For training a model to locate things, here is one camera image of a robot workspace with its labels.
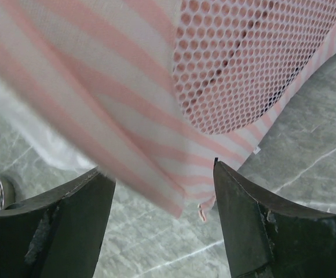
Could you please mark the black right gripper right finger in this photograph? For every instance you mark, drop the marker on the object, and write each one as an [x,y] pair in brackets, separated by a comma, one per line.
[266,235]

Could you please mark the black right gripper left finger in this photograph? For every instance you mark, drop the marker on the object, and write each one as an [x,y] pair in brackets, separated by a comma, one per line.
[58,233]

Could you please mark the pink striped pet tent fabric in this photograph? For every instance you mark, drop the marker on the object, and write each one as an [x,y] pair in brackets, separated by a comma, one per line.
[152,92]

